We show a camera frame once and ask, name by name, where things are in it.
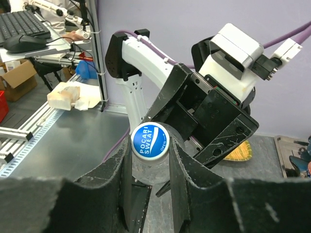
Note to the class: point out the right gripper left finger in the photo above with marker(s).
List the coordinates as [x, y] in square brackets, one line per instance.
[98, 202]

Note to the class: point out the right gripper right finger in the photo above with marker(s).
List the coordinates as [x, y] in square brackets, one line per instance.
[204, 202]

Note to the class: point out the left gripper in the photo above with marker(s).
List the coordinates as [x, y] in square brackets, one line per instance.
[201, 113]

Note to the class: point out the Pocari Sweat bottle cap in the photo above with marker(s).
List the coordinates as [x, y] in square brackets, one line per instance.
[150, 143]

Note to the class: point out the clear Pocari Sweat bottle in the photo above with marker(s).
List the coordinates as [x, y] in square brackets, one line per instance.
[152, 175]

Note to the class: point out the yellow woven plate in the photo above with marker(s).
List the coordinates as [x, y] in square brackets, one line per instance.
[242, 153]

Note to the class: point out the blue star-shaped dish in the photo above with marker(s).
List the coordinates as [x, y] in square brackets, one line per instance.
[302, 165]

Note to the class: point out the metal tray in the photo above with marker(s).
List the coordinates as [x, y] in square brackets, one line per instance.
[287, 146]

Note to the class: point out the cardboard box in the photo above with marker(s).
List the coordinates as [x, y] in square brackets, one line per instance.
[17, 78]

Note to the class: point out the black computer mouse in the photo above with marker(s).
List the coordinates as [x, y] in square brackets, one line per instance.
[24, 43]

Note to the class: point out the black keyboard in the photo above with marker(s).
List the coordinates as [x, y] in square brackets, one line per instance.
[21, 22]

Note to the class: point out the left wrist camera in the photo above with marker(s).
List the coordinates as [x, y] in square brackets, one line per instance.
[232, 54]

